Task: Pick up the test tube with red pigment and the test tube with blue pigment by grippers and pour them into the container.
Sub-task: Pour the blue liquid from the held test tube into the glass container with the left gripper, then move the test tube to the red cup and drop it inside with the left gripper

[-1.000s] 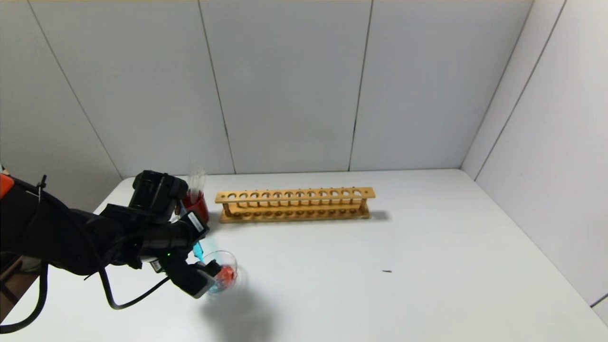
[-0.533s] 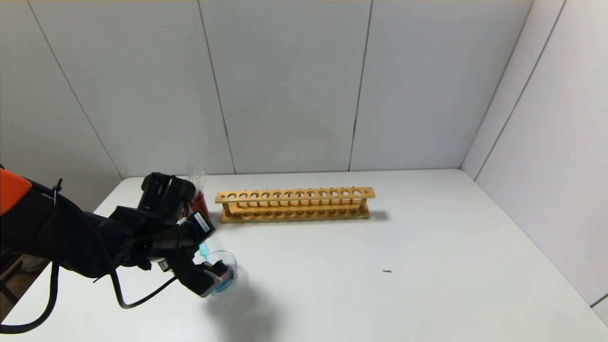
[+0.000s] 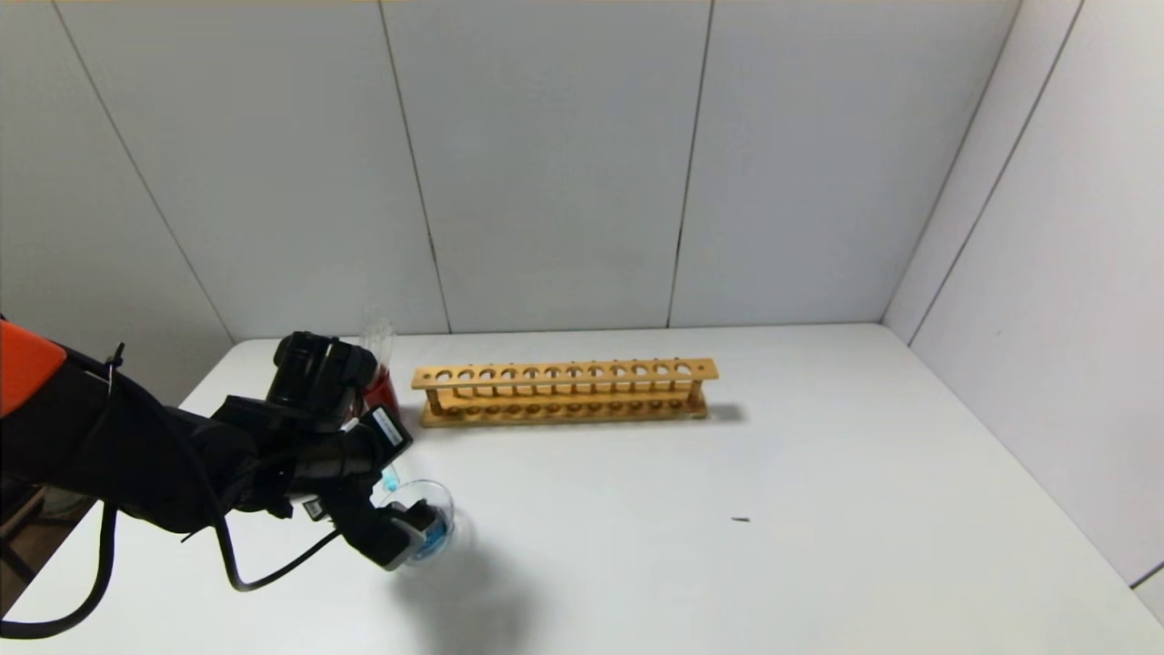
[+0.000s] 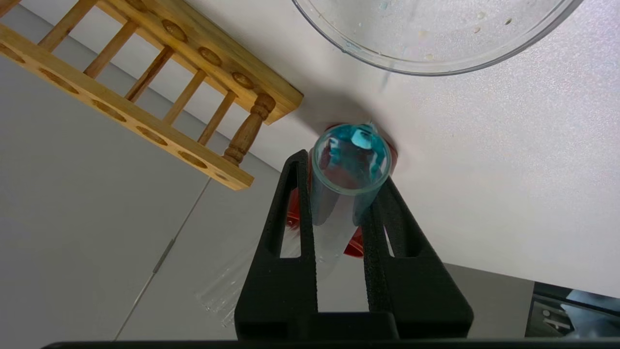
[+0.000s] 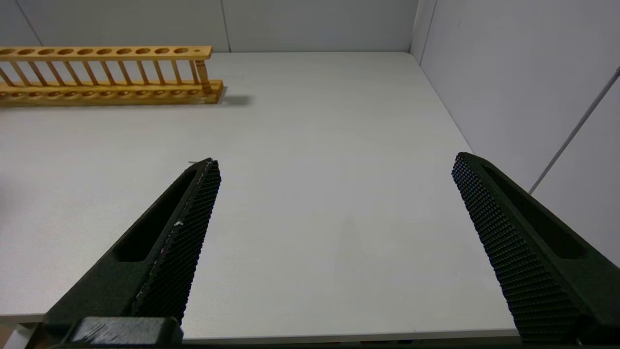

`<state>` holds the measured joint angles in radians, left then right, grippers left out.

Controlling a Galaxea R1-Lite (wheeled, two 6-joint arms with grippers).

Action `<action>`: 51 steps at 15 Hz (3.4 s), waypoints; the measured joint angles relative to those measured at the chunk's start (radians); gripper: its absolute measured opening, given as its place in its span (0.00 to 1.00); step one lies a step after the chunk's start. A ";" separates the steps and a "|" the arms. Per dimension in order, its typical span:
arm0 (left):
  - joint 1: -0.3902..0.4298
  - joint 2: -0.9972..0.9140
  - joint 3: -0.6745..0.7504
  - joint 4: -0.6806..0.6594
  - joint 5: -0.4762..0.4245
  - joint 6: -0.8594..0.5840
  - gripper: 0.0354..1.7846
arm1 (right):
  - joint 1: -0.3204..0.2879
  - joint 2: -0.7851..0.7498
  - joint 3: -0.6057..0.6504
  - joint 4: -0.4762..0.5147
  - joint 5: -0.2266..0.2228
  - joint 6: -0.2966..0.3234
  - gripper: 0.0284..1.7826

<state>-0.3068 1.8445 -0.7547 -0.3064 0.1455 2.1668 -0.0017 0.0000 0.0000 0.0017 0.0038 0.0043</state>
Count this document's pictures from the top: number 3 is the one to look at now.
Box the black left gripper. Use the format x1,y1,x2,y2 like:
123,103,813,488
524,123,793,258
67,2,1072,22
298,405,414,486

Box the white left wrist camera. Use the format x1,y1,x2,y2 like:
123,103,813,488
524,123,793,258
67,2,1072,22
314,491,439,572

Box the dark red cup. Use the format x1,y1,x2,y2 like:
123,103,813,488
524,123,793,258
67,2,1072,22
362,364,401,418

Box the pale shoes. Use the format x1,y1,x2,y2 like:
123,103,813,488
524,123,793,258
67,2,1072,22
40,487,92,522

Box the dark background furniture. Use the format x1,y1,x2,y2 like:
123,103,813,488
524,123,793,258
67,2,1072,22
0,482,96,601

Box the clear glass dish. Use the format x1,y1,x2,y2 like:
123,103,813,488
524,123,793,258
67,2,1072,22
377,479,474,569

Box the wooden test tube rack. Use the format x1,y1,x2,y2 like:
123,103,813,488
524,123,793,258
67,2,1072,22
412,358,719,428

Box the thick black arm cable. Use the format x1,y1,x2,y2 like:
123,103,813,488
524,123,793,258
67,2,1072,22
0,505,119,638

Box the thin black camera cable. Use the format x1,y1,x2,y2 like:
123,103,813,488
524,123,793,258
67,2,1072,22
214,519,345,592

